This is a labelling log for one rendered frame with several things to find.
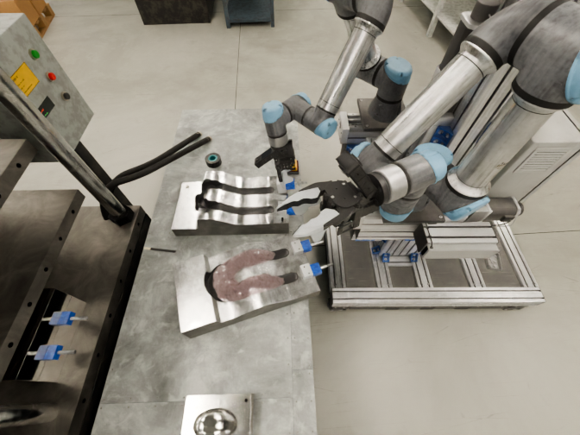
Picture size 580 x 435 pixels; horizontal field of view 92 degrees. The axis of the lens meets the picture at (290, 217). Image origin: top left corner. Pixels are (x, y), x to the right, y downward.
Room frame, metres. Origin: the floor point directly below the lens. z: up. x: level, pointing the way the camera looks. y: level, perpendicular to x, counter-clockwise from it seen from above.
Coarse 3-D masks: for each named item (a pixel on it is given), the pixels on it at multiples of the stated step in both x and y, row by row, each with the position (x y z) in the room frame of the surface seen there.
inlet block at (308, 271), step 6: (306, 264) 0.43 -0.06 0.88; (312, 264) 0.43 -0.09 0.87; (318, 264) 0.43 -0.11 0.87; (330, 264) 0.44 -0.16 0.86; (300, 270) 0.41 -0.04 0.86; (306, 270) 0.40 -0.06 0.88; (312, 270) 0.41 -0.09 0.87; (318, 270) 0.41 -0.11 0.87; (306, 276) 0.38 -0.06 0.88; (312, 276) 0.39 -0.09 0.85
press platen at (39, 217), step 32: (32, 192) 0.65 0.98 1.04; (64, 192) 0.65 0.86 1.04; (0, 224) 0.51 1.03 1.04; (32, 224) 0.51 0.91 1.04; (64, 224) 0.52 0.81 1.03; (0, 256) 0.39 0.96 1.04; (32, 256) 0.39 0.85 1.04; (0, 288) 0.28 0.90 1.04; (32, 288) 0.28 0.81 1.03; (0, 320) 0.19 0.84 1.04; (0, 352) 0.10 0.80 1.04
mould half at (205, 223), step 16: (208, 176) 0.83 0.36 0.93; (224, 176) 0.84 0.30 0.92; (272, 176) 0.87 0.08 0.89; (192, 192) 0.79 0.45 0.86; (208, 192) 0.73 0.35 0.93; (224, 192) 0.75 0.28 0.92; (272, 192) 0.77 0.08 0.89; (176, 208) 0.71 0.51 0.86; (192, 208) 0.71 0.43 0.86; (176, 224) 0.62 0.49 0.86; (192, 224) 0.62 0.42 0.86; (208, 224) 0.60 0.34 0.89; (224, 224) 0.60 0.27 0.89; (240, 224) 0.61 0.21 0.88; (256, 224) 0.61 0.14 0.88; (272, 224) 0.61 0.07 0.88; (288, 224) 0.61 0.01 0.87
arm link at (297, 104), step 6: (294, 96) 0.92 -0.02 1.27; (300, 96) 0.91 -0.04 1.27; (306, 96) 0.92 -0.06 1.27; (282, 102) 0.89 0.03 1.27; (288, 102) 0.88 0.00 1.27; (294, 102) 0.88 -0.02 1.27; (300, 102) 0.88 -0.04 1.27; (306, 102) 0.90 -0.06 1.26; (288, 108) 0.85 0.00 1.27; (294, 108) 0.86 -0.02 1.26; (300, 108) 0.85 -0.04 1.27; (306, 108) 0.85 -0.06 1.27; (294, 114) 0.85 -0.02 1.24; (300, 114) 0.83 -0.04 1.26; (300, 120) 0.83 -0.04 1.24
